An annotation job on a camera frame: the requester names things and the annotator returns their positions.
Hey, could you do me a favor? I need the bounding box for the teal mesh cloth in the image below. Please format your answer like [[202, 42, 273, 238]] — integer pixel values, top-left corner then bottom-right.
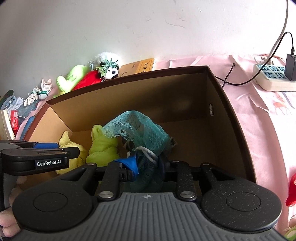
[[102, 110, 177, 192]]

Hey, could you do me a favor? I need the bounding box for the white power cord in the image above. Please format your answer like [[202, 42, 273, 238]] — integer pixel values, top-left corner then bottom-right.
[[254, 0, 290, 65]]

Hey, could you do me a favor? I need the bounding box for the light green plush toy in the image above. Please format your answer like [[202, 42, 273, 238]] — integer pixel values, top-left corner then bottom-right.
[[86, 125, 120, 167]]

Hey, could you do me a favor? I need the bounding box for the black charging cable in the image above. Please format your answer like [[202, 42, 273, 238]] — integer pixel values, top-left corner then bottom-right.
[[215, 31, 295, 88]]

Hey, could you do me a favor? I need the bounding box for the white power strip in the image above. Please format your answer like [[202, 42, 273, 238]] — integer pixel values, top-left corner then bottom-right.
[[254, 65, 296, 92]]

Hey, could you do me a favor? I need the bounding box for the brown cardboard shoe box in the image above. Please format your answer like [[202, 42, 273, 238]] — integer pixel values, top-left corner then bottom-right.
[[25, 66, 256, 182]]

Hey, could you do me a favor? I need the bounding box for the person's left hand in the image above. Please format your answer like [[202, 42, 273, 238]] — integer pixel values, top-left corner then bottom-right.
[[1, 175, 27, 240]]

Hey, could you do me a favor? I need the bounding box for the white bunny plush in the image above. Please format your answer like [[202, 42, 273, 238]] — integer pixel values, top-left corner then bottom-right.
[[23, 79, 52, 106]]

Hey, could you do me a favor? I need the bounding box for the green and red plush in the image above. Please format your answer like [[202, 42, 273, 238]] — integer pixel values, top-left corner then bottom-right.
[[55, 65, 102, 97]]

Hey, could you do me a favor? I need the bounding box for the red knitted toy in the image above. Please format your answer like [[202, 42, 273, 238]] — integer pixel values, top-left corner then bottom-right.
[[285, 174, 296, 207]]

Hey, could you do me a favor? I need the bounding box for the red small box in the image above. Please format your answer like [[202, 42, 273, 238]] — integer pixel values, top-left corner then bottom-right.
[[11, 110, 19, 135]]

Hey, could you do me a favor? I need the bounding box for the pink bed sheet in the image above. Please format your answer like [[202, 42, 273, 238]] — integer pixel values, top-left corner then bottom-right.
[[152, 54, 296, 237]]

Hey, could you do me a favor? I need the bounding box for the tan cardboard box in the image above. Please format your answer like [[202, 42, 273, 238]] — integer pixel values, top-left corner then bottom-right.
[[118, 58, 154, 77]]

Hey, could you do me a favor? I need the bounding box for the yellow plush toy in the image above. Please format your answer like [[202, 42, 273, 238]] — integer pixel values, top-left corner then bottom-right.
[[56, 131, 87, 175]]

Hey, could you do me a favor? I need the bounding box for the panda plush with leaves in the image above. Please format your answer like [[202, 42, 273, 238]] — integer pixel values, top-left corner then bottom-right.
[[88, 52, 121, 81]]

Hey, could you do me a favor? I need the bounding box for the black power adapter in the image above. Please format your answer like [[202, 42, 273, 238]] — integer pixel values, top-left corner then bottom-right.
[[285, 54, 296, 81]]

